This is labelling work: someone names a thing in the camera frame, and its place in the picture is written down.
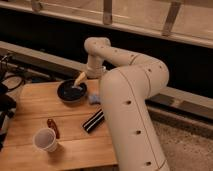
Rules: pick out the white blue sponge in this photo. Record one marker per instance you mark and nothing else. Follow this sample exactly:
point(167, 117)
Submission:
point(94, 99)

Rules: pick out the dark ceramic bowl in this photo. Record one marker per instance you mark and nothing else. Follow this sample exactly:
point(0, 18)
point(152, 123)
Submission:
point(68, 92)

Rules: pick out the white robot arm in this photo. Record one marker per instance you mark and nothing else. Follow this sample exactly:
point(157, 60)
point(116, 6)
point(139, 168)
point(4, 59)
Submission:
point(126, 80)

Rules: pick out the black white striped block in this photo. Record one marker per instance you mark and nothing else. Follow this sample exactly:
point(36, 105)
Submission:
point(93, 122)

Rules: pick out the white paper cup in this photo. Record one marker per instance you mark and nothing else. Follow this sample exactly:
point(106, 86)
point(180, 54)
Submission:
point(45, 139)

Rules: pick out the black equipment at left edge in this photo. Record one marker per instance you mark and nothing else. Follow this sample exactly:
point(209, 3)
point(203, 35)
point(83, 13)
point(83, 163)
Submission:
point(7, 107)

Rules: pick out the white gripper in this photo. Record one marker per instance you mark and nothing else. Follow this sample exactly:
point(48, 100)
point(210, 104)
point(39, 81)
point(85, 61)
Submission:
point(92, 73)

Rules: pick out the brown red small object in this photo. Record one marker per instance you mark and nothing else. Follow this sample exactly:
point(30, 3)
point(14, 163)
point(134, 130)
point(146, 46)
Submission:
point(51, 124)

